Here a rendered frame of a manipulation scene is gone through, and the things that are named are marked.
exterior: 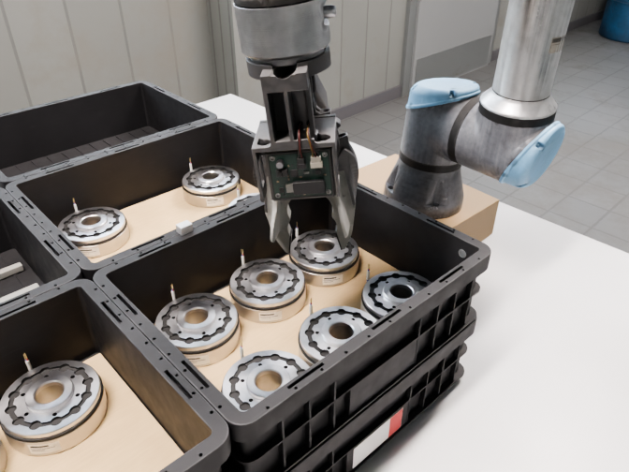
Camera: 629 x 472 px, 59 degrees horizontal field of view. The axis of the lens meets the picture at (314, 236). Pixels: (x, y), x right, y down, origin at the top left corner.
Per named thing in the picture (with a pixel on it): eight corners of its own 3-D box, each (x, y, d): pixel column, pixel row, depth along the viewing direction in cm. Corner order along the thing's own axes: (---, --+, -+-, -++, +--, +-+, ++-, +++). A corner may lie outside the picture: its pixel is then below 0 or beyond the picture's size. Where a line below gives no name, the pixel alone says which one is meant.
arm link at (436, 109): (423, 133, 110) (436, 65, 102) (484, 157, 102) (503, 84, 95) (386, 149, 102) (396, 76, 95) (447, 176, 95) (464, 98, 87)
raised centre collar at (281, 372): (274, 360, 63) (274, 356, 63) (300, 387, 60) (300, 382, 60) (237, 380, 61) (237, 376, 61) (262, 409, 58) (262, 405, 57)
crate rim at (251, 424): (330, 182, 89) (330, 169, 88) (494, 264, 71) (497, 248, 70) (91, 289, 67) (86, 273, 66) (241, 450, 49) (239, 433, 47)
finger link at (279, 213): (255, 274, 56) (261, 195, 51) (262, 241, 61) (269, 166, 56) (286, 278, 56) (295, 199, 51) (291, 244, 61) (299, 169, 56)
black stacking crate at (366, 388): (329, 232, 95) (330, 172, 88) (480, 320, 76) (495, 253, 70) (109, 347, 72) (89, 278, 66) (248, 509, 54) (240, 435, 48)
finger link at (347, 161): (325, 213, 57) (295, 139, 52) (325, 205, 58) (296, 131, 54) (369, 201, 56) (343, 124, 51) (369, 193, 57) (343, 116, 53)
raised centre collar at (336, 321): (341, 315, 70) (341, 310, 70) (370, 334, 67) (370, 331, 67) (312, 332, 67) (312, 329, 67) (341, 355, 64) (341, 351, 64)
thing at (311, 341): (341, 298, 73) (341, 295, 73) (400, 338, 67) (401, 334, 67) (282, 335, 68) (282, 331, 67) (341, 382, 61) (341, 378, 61)
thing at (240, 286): (272, 253, 82) (272, 249, 81) (319, 284, 76) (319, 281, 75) (215, 282, 76) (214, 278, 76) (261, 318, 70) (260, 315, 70)
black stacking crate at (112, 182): (226, 172, 113) (221, 119, 107) (328, 232, 95) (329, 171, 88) (25, 249, 90) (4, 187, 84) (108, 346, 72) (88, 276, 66)
